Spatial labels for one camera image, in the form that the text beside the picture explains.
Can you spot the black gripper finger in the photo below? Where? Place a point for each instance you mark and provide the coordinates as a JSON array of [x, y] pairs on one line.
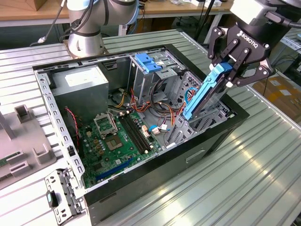
[[217, 33], [265, 71]]

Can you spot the hard disk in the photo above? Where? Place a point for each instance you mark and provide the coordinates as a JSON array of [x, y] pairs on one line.
[[201, 93]]

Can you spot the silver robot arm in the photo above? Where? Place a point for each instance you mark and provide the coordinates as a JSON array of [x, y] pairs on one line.
[[84, 23]]

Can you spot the metal disk bay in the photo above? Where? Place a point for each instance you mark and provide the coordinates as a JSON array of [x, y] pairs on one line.
[[211, 117]]

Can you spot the large brown cardboard panel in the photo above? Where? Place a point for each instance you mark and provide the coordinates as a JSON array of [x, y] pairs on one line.
[[225, 20]]

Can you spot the cardboard box with labels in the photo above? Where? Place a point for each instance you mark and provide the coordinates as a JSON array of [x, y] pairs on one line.
[[263, 88]]

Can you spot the small white box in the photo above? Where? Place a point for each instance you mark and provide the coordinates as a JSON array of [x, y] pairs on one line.
[[195, 3], [217, 3]]

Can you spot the wooden desk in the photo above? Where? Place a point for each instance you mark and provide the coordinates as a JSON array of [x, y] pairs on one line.
[[164, 9]]

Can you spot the metal drive cage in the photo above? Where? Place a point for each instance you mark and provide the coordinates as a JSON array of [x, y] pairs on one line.
[[143, 84]]

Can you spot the black RAM slot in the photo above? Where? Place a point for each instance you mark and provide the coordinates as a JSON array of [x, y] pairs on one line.
[[139, 130], [133, 134]]

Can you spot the grey power supply box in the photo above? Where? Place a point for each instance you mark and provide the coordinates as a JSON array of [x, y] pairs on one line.
[[80, 94]]

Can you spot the CPU socket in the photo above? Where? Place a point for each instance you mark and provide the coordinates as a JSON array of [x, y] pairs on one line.
[[113, 142]]

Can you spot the black PC case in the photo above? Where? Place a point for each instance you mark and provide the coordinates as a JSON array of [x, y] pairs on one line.
[[152, 179]]

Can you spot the green motherboard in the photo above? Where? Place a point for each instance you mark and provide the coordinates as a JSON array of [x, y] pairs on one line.
[[110, 162]]

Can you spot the blue expansion slot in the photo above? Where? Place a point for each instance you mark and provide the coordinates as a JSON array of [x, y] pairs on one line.
[[113, 170]]

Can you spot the small brown cardboard box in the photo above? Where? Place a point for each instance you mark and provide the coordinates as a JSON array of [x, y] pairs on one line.
[[47, 3]]

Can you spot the grey parts rack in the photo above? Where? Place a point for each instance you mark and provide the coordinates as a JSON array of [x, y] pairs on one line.
[[23, 139]]

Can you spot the black latch with blue tab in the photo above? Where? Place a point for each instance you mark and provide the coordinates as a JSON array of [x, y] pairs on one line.
[[50, 199]]

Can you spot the green RAM stick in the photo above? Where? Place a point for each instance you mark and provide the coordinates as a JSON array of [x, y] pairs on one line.
[[3, 162]]

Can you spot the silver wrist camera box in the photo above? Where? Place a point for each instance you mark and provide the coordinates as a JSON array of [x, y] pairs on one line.
[[247, 10]]

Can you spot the blue plastic drive bracket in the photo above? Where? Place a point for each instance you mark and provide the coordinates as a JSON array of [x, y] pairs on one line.
[[145, 62]]

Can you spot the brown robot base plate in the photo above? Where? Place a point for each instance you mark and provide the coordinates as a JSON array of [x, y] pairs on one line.
[[104, 50]]

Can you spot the metal card retention bracket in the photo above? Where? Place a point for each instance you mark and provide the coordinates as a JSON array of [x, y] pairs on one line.
[[60, 175]]

